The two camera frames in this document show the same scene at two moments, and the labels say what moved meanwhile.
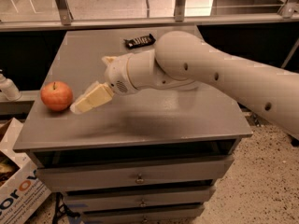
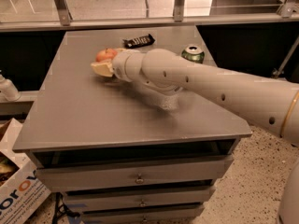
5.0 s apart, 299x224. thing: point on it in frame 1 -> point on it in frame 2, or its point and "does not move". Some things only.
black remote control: [139, 41] does not move
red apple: [56, 95] -> [106, 54]
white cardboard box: [22, 190] does not move
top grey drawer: [133, 174] does not move
